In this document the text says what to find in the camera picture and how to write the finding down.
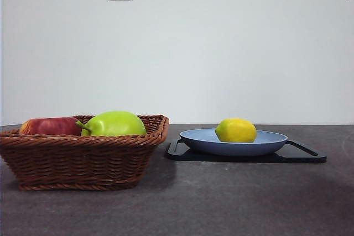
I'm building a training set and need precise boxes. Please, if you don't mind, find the yellow lemon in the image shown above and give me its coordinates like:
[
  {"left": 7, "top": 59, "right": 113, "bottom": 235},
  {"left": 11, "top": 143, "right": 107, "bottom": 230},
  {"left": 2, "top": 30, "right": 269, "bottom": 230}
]
[{"left": 215, "top": 118, "right": 257, "bottom": 144}]

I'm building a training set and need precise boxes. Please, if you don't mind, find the blue round plate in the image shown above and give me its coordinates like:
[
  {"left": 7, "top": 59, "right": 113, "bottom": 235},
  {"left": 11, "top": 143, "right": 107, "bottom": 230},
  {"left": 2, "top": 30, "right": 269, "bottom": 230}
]
[{"left": 179, "top": 129, "right": 289, "bottom": 157}]

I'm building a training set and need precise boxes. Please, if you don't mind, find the brown woven wicker basket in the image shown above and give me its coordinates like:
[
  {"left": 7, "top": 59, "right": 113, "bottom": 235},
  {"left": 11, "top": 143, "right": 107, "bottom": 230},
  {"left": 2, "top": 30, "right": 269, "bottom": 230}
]
[{"left": 0, "top": 114, "right": 170, "bottom": 192}]

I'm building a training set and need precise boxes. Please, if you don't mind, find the green apple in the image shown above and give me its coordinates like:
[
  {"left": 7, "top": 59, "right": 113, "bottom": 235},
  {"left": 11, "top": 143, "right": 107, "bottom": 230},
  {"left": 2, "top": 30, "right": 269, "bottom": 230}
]
[{"left": 75, "top": 111, "right": 147, "bottom": 137}]

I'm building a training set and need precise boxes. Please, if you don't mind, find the red apple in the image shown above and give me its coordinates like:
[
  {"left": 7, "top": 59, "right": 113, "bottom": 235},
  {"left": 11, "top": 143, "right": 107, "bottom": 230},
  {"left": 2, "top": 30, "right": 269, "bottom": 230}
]
[{"left": 18, "top": 117, "right": 83, "bottom": 136}]

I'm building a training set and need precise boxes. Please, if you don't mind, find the black rectangular tray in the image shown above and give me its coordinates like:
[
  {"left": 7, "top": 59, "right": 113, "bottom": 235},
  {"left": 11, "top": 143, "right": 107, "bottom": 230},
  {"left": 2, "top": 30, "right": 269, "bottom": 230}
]
[{"left": 164, "top": 140, "right": 328, "bottom": 164}]

